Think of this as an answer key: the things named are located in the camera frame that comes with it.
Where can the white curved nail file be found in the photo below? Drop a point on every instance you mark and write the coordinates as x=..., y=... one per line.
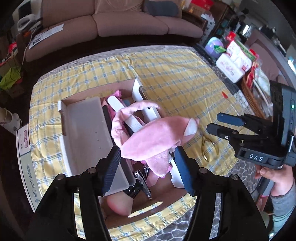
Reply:
x=125, y=115

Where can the purple container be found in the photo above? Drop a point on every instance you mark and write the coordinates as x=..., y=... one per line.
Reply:
x=215, y=47

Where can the grey sleeve forearm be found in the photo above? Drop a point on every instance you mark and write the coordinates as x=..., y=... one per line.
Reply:
x=282, y=208

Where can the pink toe separator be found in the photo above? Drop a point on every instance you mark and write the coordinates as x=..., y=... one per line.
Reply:
x=114, y=103

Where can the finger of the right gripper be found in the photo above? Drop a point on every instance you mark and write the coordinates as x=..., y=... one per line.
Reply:
x=223, y=132
x=230, y=119

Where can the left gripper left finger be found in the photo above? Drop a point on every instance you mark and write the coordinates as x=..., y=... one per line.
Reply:
x=54, y=218

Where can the white red packaged box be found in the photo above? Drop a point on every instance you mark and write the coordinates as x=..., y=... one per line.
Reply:
x=238, y=57

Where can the white cardboard organizer box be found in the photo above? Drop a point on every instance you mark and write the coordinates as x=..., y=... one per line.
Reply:
x=167, y=191

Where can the white tissue box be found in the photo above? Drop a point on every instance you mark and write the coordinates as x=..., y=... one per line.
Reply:
x=230, y=70

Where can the translucent plastic box lid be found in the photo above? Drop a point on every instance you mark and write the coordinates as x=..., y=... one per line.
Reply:
x=85, y=138

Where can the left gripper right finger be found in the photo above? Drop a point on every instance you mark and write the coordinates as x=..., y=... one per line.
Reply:
x=240, y=218

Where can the red handled glass file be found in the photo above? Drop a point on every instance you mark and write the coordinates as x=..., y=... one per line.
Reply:
x=226, y=97

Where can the wicker basket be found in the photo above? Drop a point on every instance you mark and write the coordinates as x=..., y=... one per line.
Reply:
x=251, y=99

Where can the brown sofa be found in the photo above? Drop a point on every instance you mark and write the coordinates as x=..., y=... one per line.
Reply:
x=66, y=23

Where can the large silver nail clipper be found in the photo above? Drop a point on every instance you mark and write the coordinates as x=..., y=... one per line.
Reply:
x=142, y=181

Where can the yellow plaid cloth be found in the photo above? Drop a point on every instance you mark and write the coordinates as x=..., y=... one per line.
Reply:
x=179, y=80

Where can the person right hand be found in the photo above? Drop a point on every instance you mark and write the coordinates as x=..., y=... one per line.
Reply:
x=283, y=178

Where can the red gift box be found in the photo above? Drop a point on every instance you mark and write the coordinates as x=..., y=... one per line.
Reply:
x=205, y=4

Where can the pink powder brush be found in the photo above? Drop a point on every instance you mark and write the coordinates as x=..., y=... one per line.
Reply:
x=121, y=203

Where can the pink headband cloth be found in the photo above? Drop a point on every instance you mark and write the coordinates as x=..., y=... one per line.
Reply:
x=153, y=142

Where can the brown satin cushion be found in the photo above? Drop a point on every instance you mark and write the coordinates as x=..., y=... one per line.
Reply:
x=107, y=6

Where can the dark blue cushion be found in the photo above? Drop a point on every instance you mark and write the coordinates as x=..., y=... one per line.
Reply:
x=161, y=8

